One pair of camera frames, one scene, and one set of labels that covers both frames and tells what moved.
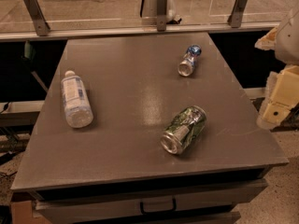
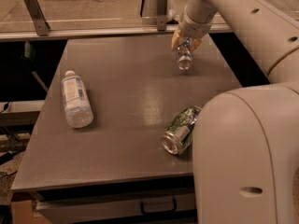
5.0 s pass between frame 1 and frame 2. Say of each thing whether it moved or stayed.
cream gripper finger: moved
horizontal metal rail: stayed
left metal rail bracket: stayed
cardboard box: stayed
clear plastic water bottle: stayed
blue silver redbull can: moved
